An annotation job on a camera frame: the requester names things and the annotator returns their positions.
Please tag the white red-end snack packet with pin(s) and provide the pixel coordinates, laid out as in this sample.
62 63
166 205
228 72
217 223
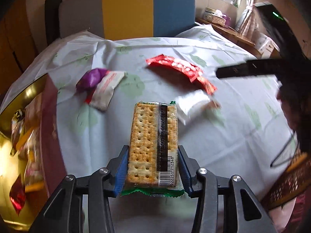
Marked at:
101 96

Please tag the woven tissue box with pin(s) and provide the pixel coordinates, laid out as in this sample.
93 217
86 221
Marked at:
216 17

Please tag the large red snack packet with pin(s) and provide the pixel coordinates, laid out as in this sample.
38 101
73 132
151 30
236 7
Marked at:
191 71

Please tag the small red patterned snack packet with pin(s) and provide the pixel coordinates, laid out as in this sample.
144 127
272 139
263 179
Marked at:
208 87

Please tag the white green-cloud tablecloth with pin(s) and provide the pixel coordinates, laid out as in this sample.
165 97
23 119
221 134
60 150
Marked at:
247 136

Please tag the window curtain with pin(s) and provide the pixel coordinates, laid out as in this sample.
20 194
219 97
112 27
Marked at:
242 25

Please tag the gold and maroon gift box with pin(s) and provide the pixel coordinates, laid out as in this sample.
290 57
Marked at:
30 148

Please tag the wooden side shelf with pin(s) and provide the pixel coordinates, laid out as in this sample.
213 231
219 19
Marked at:
234 37

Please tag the purple cartoon snack packet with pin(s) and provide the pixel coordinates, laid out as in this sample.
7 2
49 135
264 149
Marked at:
90 79

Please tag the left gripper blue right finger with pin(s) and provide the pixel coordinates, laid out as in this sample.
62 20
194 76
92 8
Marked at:
185 170

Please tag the grey yellow blue sofa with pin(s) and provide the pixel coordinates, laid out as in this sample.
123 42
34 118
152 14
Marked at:
118 19

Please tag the white nutrition-label snack bar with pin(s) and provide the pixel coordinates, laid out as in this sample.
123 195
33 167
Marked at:
193 104

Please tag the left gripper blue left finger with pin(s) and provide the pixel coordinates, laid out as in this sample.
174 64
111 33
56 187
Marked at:
119 170

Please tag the green-wrapped cracker pack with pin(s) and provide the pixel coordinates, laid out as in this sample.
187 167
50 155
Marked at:
153 153

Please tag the shiny red foil snack bag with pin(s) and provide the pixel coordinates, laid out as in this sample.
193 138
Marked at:
17 195

